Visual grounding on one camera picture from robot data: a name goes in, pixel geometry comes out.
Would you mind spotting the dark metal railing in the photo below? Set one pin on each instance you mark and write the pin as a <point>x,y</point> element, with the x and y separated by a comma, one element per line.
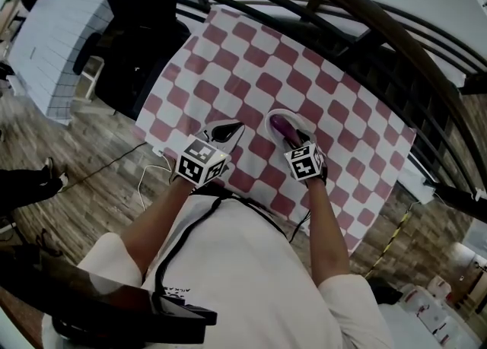
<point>411,73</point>

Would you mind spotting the person's right forearm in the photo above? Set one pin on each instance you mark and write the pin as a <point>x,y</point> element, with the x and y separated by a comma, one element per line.
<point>327,233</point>

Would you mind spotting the white red-labelled box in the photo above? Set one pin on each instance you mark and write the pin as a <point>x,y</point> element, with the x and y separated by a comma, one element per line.
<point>433,319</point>
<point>439,286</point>
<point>412,296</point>

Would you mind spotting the white gridded board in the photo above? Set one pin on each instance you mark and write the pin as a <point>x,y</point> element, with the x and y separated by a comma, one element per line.
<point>57,35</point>

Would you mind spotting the white plastic panel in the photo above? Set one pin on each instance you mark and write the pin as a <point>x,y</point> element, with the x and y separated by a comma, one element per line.
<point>414,180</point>

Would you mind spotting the person's left forearm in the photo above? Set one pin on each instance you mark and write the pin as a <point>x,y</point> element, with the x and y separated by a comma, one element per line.
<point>156,226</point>

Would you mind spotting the person's white t-shirt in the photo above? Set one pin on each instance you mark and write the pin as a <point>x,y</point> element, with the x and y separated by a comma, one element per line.
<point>243,271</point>

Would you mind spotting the black office chair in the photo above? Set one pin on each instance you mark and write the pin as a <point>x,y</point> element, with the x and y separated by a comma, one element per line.
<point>137,35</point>

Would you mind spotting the purple eggplant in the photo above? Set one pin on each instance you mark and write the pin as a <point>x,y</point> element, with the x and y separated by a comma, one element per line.
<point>281,125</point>

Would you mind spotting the red white checkered table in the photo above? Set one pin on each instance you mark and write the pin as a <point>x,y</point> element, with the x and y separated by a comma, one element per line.
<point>243,70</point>

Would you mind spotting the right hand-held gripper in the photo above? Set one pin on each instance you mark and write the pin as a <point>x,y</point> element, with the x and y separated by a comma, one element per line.
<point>304,161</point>

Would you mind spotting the dark camera rig mount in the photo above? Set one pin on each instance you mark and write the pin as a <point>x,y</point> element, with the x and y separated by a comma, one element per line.
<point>95,302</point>

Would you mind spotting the black bag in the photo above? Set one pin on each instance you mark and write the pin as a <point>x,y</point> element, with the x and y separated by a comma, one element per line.
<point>384,292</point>

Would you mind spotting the yellow black striped tape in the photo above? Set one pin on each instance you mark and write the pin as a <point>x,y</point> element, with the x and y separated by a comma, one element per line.
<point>393,239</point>

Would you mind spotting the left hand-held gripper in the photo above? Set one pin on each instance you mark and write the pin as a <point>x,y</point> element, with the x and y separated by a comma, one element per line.
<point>201,161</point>

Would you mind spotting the white metal frame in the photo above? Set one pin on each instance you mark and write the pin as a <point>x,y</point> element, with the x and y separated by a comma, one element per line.
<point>93,73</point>

